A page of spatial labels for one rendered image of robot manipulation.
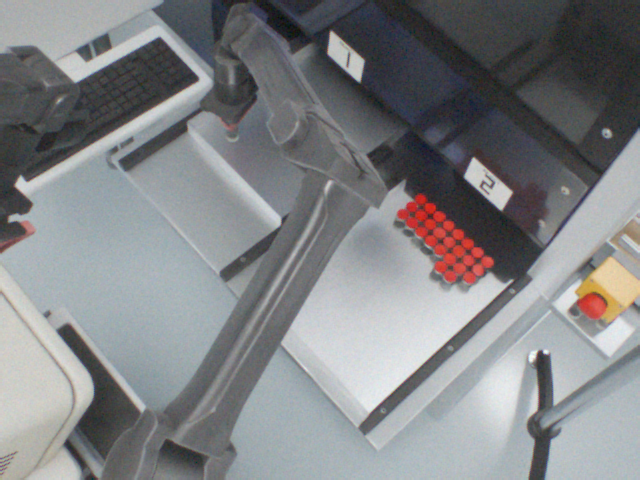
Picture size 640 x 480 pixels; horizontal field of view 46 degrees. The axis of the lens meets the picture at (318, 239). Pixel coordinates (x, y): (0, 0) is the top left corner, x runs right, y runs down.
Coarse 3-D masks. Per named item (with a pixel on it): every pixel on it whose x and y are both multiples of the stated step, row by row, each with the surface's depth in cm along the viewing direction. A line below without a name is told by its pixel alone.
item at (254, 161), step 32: (320, 64) 149; (320, 96) 146; (352, 96) 146; (192, 128) 137; (224, 128) 141; (256, 128) 141; (352, 128) 143; (384, 128) 143; (224, 160) 134; (256, 160) 138; (256, 192) 131; (288, 192) 135
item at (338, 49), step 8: (336, 40) 132; (336, 48) 133; (344, 48) 131; (336, 56) 135; (344, 56) 133; (352, 56) 131; (360, 56) 129; (344, 64) 134; (352, 64) 132; (360, 64) 131; (352, 72) 134; (360, 72) 132; (360, 80) 134
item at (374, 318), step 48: (384, 240) 132; (336, 288) 128; (384, 288) 128; (432, 288) 129; (480, 288) 130; (336, 336) 124; (384, 336) 124; (432, 336) 125; (336, 384) 120; (384, 384) 121
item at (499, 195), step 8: (472, 160) 122; (472, 168) 123; (480, 168) 122; (472, 176) 125; (480, 176) 123; (496, 184) 121; (504, 184) 120; (496, 192) 122; (504, 192) 121; (512, 192) 119; (496, 200) 124; (504, 200) 122
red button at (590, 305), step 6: (588, 294) 117; (582, 300) 117; (588, 300) 116; (594, 300) 116; (600, 300) 116; (582, 306) 117; (588, 306) 116; (594, 306) 115; (600, 306) 115; (582, 312) 118; (588, 312) 117; (594, 312) 116; (600, 312) 115; (594, 318) 117
